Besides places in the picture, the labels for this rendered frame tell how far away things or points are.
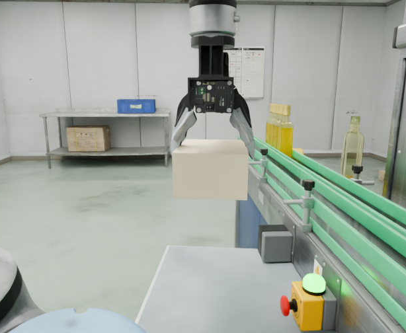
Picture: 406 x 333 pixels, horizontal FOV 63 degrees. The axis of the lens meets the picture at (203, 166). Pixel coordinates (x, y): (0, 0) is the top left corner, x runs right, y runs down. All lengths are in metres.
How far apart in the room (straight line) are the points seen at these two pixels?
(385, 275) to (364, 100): 6.44
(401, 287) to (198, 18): 0.50
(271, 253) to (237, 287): 0.16
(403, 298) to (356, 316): 0.12
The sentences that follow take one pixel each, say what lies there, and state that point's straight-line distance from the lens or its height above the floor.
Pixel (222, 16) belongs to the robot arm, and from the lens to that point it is 0.55.
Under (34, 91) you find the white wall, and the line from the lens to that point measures 6.68.
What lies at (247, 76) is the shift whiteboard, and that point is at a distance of 6.24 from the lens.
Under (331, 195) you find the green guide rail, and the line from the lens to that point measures 0.95.
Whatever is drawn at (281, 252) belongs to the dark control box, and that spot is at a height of 0.79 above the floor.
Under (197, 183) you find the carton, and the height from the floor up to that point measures 1.08.
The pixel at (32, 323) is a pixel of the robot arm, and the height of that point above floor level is 1.06.
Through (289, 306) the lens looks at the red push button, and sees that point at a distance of 0.74.
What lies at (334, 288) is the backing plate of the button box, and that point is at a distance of 0.75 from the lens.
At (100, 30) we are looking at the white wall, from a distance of 6.38.
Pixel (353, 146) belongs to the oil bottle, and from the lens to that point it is 1.18.
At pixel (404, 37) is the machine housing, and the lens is 1.07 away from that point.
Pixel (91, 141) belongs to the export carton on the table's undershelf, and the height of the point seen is 0.43.
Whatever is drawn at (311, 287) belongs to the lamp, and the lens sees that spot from 0.73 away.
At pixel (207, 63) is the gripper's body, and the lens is 0.55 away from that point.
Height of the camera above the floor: 1.22
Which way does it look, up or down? 13 degrees down
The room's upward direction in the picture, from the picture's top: straight up
